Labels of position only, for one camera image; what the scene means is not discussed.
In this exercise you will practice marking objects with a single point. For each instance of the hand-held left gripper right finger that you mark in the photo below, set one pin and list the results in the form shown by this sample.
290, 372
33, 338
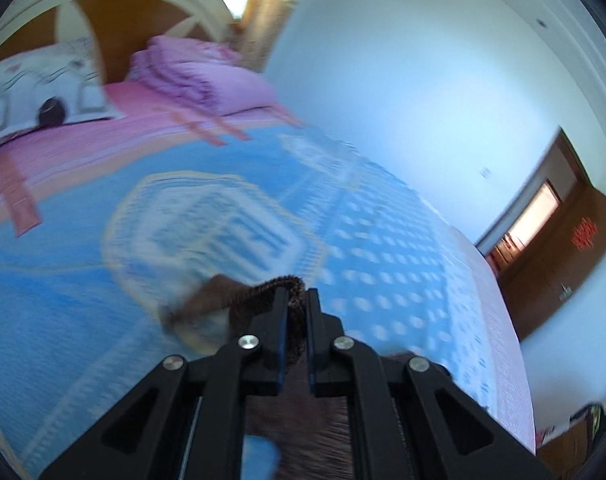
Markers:
311, 355

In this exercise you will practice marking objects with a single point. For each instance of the white printed pillow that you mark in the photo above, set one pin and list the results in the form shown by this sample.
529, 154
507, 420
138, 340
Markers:
23, 95

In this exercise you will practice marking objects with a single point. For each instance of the blue and pink printed bedspread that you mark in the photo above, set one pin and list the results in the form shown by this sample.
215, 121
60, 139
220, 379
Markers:
83, 285

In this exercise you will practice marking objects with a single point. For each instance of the wooden cabinet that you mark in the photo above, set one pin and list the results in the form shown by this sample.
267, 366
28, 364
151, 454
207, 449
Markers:
568, 445

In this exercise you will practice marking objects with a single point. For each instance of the brown knit garment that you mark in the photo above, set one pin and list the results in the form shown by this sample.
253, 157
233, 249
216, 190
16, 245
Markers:
298, 430

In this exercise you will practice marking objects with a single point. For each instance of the red paper door decoration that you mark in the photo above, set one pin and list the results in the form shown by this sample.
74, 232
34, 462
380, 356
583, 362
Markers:
584, 232

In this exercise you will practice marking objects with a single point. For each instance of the beige patterned curtain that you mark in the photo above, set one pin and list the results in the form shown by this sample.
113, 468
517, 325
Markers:
268, 15

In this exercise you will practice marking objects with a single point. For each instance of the brown wooden door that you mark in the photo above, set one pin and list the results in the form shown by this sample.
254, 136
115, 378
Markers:
548, 280

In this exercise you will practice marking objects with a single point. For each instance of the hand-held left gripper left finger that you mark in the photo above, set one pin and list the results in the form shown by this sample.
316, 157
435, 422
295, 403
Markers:
281, 355

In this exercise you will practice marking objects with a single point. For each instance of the wooden door frame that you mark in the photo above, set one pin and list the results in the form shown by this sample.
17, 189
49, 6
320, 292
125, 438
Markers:
570, 155

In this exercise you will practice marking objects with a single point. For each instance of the pink folded quilt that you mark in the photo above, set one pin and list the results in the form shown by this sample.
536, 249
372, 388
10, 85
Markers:
198, 80

